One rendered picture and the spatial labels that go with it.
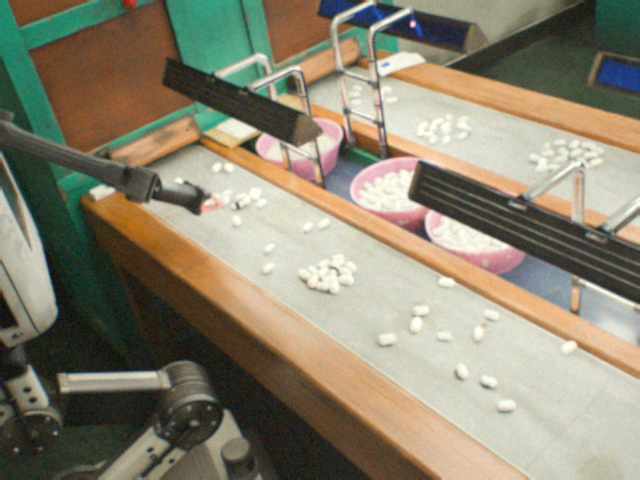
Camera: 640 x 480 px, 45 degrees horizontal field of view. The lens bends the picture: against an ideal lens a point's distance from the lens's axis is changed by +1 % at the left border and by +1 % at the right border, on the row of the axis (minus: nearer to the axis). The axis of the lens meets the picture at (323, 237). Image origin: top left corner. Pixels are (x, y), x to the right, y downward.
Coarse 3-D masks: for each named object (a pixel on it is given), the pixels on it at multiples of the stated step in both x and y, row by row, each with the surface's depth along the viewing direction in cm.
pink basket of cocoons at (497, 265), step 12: (432, 216) 192; (444, 216) 196; (432, 228) 191; (432, 240) 183; (456, 252) 178; (468, 252) 176; (480, 252) 176; (492, 252) 175; (504, 252) 176; (516, 252) 179; (480, 264) 180; (492, 264) 180; (504, 264) 181; (516, 264) 184
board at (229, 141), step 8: (280, 96) 261; (288, 96) 260; (288, 104) 255; (296, 104) 254; (216, 128) 249; (208, 136) 246; (216, 136) 244; (224, 136) 243; (232, 136) 242; (248, 136) 241; (224, 144) 240; (232, 144) 238
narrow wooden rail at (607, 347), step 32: (256, 160) 230; (288, 192) 216; (320, 192) 209; (352, 224) 196; (384, 224) 192; (416, 256) 180; (448, 256) 177; (480, 288) 167; (512, 288) 165; (544, 320) 155; (576, 320) 154; (608, 352) 146
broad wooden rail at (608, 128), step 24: (408, 72) 262; (432, 72) 259; (456, 72) 256; (456, 96) 246; (480, 96) 239; (504, 96) 236; (528, 96) 234; (528, 120) 227; (552, 120) 220; (576, 120) 217; (600, 120) 215; (624, 120) 213; (624, 144) 205
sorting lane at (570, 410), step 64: (256, 256) 194; (320, 256) 190; (384, 256) 185; (320, 320) 170; (384, 320) 167; (448, 320) 164; (512, 320) 160; (448, 384) 149; (512, 384) 146; (576, 384) 144; (512, 448) 135; (576, 448) 133
